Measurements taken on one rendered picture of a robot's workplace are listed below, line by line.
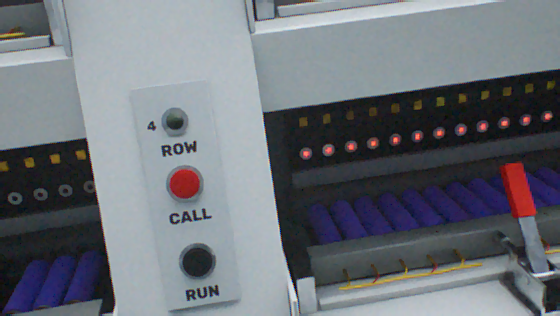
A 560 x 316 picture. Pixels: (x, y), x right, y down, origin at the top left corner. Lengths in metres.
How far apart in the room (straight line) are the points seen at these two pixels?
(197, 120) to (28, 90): 0.09
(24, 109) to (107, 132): 0.05
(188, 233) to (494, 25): 0.21
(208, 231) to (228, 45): 0.10
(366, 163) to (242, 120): 0.21
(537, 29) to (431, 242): 0.15
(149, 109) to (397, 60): 0.14
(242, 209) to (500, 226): 0.20
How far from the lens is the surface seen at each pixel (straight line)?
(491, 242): 0.41
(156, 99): 0.29
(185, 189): 0.28
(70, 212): 0.48
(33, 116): 0.31
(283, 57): 0.30
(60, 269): 0.44
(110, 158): 0.29
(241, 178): 0.29
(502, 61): 0.34
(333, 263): 0.38
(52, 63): 0.30
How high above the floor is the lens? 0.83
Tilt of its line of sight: 5 degrees down
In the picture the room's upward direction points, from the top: 8 degrees counter-clockwise
